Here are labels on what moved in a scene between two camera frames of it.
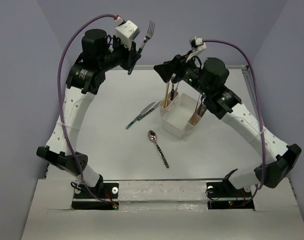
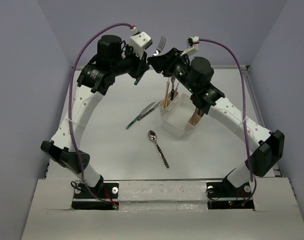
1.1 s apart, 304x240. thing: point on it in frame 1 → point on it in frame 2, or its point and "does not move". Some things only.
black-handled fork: (172, 92) does not move
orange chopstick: (166, 95) does not move
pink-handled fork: (176, 92) does not move
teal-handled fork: (151, 29) → (161, 41)
